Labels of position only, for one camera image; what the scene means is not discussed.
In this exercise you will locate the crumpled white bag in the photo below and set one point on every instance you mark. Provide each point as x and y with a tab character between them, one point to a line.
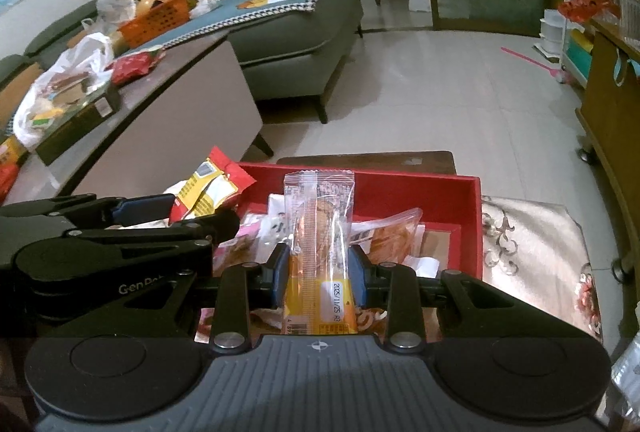
205	6

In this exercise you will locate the grey coffee table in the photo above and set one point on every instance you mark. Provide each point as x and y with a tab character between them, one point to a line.
175	112

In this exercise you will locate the wooden cabinet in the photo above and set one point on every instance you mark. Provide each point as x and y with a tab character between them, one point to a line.
612	137

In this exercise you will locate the brown cardboard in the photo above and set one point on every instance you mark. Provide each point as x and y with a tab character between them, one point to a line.
20	87

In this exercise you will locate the dark flat box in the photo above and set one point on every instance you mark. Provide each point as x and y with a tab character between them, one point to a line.
75	127

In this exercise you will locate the white stacked containers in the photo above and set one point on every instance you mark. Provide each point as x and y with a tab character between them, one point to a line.
552	32

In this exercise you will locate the orange snack bar packet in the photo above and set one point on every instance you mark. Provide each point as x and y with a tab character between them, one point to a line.
320	237

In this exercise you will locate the pink fly swatter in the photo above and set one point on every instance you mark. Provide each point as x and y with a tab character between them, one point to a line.
530	61

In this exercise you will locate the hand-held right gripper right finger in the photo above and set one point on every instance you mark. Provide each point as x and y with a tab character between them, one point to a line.
356	272

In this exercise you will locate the silver plastic bag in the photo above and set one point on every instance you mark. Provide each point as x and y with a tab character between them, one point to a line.
627	372

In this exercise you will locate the red paper decoration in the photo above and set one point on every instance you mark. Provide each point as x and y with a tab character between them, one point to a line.
585	7

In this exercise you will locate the colourful drawer unit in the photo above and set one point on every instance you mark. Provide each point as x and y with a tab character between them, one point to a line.
580	57

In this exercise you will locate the crumpled clear bag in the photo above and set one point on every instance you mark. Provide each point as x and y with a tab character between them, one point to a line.
115	7

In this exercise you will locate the red yellow snack packet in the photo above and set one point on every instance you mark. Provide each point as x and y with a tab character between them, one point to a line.
210	187

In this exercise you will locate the orange plastic basket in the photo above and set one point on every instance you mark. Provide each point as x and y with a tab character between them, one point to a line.
155	22

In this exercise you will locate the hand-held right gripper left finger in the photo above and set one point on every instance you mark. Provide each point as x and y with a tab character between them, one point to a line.
282	272

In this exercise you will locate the clear packet of brown snack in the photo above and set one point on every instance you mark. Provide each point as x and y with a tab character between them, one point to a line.
240	252

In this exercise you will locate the clear packet of orange snack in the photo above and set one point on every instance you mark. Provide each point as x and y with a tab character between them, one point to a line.
390	232

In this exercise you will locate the white plastic bag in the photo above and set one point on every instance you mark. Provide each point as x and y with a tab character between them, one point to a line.
85	50

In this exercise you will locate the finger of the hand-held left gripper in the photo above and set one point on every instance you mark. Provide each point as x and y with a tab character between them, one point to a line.
200	227
145	208

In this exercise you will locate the blue crocheted blanket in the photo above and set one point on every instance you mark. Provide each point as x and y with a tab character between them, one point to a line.
260	7

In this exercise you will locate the grey green sofa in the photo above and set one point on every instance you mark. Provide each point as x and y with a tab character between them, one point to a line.
290	37

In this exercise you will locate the red cardboard box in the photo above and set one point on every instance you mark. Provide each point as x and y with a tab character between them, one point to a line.
400	192

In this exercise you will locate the light blue tag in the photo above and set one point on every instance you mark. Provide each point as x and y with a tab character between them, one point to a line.
620	67

